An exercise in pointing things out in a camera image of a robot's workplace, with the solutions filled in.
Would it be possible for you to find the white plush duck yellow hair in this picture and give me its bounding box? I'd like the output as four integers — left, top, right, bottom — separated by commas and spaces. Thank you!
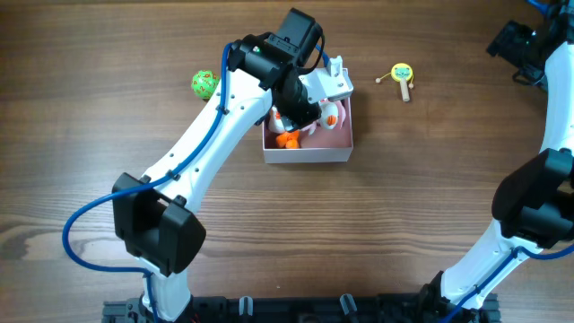
267, 107, 300, 149

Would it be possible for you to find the small duck with pink hat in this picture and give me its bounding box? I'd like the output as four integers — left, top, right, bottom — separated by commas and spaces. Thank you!
308, 100, 346, 135

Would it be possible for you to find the white box pink interior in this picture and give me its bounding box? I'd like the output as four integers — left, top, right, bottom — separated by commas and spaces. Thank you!
263, 96, 353, 163

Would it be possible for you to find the green number ball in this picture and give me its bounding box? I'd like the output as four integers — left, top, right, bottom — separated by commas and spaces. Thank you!
191, 70, 220, 100

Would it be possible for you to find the yellow wooden rattle drum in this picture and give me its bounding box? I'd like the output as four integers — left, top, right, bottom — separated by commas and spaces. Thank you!
375, 63, 414, 102

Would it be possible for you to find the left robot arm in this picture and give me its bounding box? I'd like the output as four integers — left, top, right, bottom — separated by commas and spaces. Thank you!
112, 8, 325, 322

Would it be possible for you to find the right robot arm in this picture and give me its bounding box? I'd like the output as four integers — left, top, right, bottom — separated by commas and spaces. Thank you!
414, 0, 573, 322

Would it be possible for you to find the blue left cable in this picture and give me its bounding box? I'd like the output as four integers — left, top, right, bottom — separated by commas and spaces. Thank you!
61, 41, 331, 323

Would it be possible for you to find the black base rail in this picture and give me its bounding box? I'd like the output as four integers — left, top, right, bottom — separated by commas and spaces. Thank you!
101, 293, 502, 323

